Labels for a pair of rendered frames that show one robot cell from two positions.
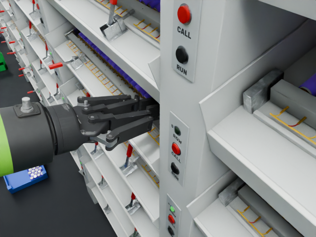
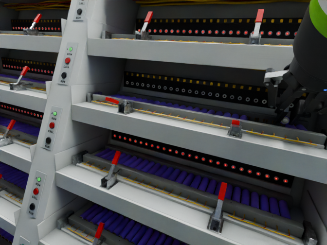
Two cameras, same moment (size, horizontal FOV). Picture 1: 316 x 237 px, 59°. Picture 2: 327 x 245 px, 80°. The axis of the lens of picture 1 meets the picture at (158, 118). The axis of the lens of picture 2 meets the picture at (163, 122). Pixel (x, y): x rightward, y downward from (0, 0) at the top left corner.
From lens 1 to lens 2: 64 cm
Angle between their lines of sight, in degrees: 53
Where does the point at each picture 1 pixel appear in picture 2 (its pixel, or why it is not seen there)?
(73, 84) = (69, 156)
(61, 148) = not seen: outside the picture
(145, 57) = not seen: hidden behind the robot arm
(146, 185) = (253, 236)
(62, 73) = (65, 137)
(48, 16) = (81, 70)
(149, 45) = not seen: hidden behind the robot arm
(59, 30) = (84, 88)
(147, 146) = (296, 148)
